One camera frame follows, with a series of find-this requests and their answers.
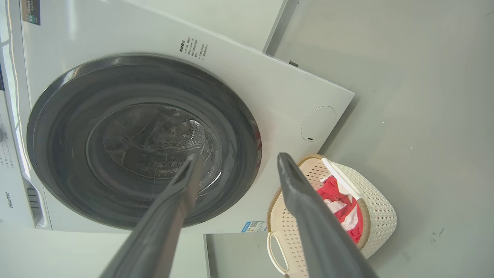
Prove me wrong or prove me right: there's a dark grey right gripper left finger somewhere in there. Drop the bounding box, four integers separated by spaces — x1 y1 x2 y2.
100 153 204 278

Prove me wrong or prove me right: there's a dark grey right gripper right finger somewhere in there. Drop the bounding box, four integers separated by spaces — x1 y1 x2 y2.
277 152 379 278

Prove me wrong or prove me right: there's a white front-load washing machine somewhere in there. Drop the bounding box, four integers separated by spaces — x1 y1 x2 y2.
0 0 355 234

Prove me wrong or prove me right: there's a cream perforated plastic laundry basket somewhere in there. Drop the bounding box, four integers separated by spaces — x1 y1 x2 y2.
266 154 398 278

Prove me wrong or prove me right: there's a dark rectangular washer sticker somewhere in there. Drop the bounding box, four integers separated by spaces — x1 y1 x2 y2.
21 0 41 25

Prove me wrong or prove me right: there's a blue energy label sticker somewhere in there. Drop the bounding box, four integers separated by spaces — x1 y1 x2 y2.
241 221 268 233

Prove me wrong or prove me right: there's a red and white striped garment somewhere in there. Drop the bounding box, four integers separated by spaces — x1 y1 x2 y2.
316 175 364 244

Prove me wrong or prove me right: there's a round dark glass washer door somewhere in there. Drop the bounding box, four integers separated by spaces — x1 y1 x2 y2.
26 54 263 230

